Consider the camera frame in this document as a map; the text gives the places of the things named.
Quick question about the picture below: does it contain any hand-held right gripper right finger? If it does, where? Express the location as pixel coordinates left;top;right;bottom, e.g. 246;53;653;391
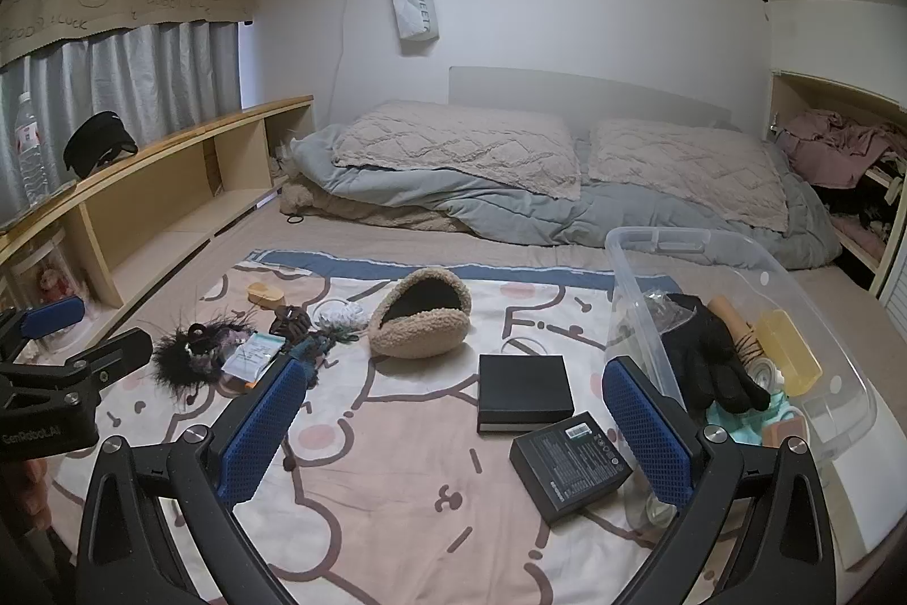
602;356;841;605

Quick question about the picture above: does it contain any person's left hand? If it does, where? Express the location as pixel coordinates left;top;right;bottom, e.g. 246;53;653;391
18;456;54;531

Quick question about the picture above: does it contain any brown hair claw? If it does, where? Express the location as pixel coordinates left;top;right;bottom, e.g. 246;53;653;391
269;306;313;340

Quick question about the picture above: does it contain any yellow plastic box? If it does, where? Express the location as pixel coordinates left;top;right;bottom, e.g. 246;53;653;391
755;309;823;397

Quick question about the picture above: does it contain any beige fleece blanket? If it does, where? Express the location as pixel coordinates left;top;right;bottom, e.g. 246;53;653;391
279;176;469;234

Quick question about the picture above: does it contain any blue knit doll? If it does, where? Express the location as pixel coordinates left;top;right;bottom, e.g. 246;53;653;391
283;332;355;386

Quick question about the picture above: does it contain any pink clothes pile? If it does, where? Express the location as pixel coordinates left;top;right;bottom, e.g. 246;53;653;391
772;109;907;188

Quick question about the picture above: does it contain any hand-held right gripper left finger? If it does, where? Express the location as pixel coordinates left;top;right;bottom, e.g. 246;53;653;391
74;356;307;605

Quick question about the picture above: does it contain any wooden shelf unit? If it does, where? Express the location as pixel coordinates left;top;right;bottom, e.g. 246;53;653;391
0;95;316;351

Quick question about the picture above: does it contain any black cap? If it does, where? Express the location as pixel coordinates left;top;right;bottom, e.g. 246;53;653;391
62;111;140;179

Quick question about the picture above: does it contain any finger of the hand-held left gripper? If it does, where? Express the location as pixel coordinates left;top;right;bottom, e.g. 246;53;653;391
0;297;87;363
43;327;154;399

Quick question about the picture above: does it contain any black box with label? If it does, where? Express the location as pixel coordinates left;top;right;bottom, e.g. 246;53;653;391
508;412;634;531

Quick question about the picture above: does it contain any teal cloth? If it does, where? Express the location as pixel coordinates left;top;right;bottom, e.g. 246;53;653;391
705;388;805;446

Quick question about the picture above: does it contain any black glove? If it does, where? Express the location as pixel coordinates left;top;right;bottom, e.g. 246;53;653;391
659;293;772;414

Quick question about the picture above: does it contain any black feathery toy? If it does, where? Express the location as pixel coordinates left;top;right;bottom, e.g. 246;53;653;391
150;311;263;411

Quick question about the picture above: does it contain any clear plastic storage bin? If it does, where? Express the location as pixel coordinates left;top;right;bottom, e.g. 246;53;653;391
604;226;878;531

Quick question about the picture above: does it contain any grey curtain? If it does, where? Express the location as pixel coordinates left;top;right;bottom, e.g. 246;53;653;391
0;18;242;230

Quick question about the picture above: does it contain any white louvred closet door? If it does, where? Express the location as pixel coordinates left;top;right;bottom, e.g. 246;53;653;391
879;236;907;323

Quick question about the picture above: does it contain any tan paper roll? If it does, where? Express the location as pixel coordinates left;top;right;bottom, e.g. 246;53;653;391
709;293;762;351

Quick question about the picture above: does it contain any beige quilted pillow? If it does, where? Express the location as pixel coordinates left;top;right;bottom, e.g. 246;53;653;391
332;100;583;202
587;117;791;234

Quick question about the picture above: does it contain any grey duvet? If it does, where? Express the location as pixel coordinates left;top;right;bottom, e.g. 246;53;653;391
289;119;843;273

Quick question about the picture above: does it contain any white paper bag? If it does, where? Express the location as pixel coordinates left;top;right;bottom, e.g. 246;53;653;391
388;0;442;43

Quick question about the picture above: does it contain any small plush toy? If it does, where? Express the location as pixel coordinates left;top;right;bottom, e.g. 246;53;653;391
35;268;68;304

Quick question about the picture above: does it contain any plain black box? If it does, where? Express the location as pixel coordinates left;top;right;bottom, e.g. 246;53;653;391
476;353;575;436

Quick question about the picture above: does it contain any clear water bottle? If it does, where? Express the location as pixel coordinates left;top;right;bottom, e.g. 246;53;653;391
14;92;50;208

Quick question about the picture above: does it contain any white fluffy scrunchie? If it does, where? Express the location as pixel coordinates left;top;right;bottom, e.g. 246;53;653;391
315;302;370;335

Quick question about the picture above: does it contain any white packet with teal label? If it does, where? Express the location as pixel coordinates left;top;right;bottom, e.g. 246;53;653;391
221;333;283;380

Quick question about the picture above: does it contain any grey headboard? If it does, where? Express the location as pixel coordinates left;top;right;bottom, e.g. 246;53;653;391
448;66;733;133

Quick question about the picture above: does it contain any printed blanket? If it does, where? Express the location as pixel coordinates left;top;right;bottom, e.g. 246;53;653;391
53;249;681;605

